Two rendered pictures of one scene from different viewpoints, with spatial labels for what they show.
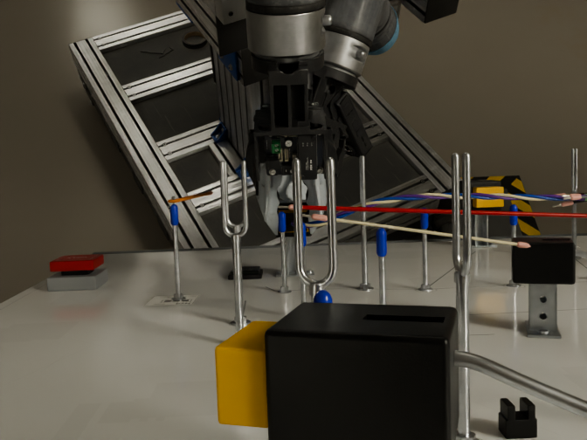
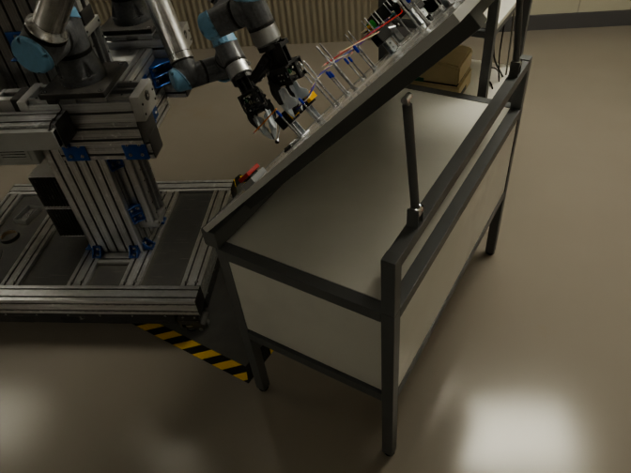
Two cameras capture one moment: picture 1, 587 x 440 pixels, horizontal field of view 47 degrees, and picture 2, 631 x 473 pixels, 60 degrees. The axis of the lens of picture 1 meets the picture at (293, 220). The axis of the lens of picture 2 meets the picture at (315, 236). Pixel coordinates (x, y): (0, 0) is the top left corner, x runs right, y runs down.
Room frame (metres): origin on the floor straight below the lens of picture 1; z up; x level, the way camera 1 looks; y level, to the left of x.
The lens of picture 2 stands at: (-0.39, 1.09, 1.92)
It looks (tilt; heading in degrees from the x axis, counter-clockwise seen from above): 43 degrees down; 308
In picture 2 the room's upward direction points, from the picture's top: 7 degrees counter-clockwise
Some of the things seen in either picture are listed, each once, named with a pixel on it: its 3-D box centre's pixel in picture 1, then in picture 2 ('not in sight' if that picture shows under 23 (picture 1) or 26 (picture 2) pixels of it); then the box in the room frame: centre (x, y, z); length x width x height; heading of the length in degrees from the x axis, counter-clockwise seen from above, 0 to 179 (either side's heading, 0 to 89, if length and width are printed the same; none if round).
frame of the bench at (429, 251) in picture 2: not in sight; (387, 250); (0.34, -0.28, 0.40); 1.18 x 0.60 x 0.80; 93
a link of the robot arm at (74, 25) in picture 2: not in sight; (62, 28); (1.23, 0.17, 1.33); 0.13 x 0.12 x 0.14; 114
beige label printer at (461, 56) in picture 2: not in sight; (433, 69); (0.54, -1.09, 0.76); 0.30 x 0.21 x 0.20; 6
